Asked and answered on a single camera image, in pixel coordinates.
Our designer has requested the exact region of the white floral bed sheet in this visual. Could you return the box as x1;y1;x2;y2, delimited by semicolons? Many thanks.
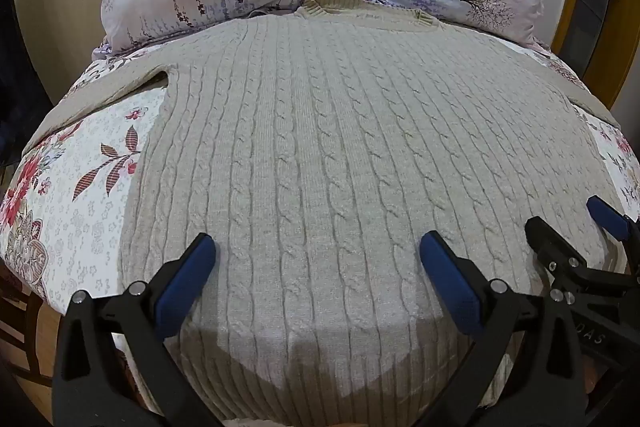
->
0;38;640;408

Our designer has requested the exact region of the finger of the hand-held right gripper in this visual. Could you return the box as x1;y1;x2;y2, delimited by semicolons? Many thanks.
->
525;216;592;290
586;196;640;260

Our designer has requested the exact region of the dark wooden chair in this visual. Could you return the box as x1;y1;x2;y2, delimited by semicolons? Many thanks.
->
0;279;53;375

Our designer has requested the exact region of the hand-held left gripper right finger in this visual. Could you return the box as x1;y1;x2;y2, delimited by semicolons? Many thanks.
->
414;230;589;427

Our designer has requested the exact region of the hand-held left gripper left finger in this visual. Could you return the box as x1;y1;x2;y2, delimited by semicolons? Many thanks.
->
52;233;227;427

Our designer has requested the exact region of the beige cable knit sweater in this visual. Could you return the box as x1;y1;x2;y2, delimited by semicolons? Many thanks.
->
30;0;632;425

